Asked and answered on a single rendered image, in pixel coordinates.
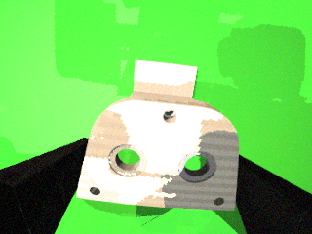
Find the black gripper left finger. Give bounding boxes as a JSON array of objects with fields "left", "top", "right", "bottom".
[{"left": 0, "top": 139, "right": 89, "bottom": 234}]

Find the white and grey plate with two round holes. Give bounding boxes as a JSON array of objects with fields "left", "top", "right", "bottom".
[{"left": 75, "top": 94, "right": 239, "bottom": 211}]

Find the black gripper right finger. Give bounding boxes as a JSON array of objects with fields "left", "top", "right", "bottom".
[{"left": 235, "top": 155, "right": 312, "bottom": 234}]

